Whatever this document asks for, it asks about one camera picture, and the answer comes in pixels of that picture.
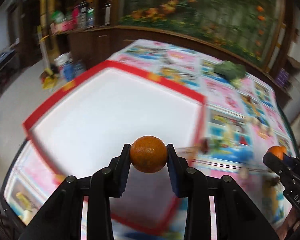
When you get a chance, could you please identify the orange tangerine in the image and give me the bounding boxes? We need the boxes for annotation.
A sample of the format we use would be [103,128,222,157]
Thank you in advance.
[129,135,168,173]
[267,146,287,160]

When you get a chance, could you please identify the person right hand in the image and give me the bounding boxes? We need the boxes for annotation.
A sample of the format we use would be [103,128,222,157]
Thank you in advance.
[276,207,300,239]

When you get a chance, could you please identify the red rimmed white tray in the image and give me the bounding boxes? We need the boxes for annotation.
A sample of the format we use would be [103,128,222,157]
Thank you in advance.
[22,60,207,235]

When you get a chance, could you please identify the colourful fruit print tablecloth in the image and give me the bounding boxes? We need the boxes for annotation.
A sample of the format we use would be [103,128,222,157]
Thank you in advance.
[2,40,296,229]

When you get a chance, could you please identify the purple bottles on shelf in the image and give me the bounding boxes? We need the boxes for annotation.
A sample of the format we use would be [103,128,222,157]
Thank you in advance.
[275,68,289,87]

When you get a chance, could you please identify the blue thermos flask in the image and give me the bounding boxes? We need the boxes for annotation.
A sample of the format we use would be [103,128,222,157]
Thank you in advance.
[62,63,75,82]

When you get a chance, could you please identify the yellow dustpan with broom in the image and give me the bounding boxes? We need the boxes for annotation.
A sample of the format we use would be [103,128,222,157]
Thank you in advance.
[39,64,59,90]

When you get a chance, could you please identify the green leafy vegetable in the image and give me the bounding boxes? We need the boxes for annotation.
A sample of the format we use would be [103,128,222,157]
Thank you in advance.
[213,61,247,89]

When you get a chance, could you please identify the flower garden mural panel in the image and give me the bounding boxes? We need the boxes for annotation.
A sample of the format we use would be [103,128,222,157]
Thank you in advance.
[119,0,282,66]

